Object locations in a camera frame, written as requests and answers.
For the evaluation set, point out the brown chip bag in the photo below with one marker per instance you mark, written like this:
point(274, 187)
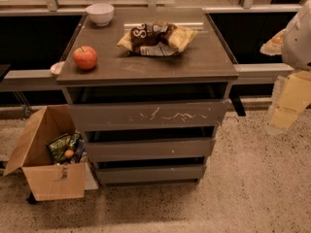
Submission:
point(157, 39)

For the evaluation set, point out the grey metal bench rail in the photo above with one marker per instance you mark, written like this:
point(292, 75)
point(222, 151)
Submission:
point(39, 80)

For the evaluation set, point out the blue snack packet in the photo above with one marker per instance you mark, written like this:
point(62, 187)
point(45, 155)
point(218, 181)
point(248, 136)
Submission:
point(78, 152)

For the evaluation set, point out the green snack bag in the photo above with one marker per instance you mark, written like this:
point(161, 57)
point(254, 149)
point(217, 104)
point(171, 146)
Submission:
point(60, 145)

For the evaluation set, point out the grey top drawer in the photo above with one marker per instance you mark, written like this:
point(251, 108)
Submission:
point(135, 116)

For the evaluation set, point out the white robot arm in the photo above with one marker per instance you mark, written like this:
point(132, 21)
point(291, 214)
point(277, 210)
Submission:
point(294, 42)

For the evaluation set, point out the small orange fruit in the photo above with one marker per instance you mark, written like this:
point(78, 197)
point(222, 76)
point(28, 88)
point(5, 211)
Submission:
point(68, 153)

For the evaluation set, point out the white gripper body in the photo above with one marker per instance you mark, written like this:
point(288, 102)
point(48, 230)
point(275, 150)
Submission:
point(297, 43)

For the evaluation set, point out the red apple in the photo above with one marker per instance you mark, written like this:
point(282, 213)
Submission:
point(85, 57)

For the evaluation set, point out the grey drawer cabinet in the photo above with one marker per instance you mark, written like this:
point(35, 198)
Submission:
point(202, 73)

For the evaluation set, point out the grey bottom drawer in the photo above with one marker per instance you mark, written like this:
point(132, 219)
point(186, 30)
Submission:
point(151, 174)

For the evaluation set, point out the grey middle drawer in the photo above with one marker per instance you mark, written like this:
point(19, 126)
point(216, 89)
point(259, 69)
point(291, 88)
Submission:
point(142, 150)

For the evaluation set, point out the cardboard box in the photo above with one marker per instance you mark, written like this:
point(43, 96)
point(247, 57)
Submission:
point(46, 180)

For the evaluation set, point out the grey drawer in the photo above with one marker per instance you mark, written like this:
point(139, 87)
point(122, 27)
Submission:
point(135, 116)
point(142, 150)
point(151, 174)

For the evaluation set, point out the white bowl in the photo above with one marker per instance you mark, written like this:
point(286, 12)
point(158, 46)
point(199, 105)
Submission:
point(101, 14)

